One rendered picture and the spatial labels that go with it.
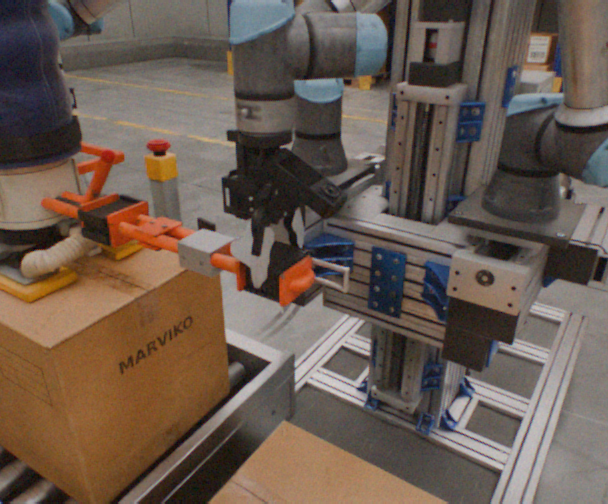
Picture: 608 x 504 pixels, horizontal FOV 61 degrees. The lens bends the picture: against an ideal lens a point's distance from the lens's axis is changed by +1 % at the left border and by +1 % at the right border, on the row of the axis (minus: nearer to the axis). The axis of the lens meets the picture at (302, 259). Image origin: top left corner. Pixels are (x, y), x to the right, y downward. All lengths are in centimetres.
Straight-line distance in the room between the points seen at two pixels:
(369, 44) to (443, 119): 55
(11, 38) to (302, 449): 95
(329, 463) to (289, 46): 85
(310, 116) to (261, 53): 63
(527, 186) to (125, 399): 87
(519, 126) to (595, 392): 157
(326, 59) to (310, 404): 133
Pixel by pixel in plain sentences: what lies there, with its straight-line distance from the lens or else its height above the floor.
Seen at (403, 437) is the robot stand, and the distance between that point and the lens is 173.
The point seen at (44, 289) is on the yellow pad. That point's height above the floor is 97.
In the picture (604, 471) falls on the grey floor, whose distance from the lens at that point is 214.
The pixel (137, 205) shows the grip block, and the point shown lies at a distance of 95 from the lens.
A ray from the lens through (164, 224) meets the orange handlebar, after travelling 89.
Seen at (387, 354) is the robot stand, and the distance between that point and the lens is 156.
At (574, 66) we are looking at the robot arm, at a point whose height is 134.
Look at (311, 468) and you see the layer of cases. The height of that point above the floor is 54.
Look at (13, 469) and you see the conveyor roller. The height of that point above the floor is 55.
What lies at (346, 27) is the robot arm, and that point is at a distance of 68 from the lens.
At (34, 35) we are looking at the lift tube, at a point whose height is 137.
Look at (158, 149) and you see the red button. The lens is 160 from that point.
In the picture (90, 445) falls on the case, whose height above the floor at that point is 72.
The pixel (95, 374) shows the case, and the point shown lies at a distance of 99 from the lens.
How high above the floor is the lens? 145
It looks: 28 degrees down
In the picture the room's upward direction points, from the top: straight up
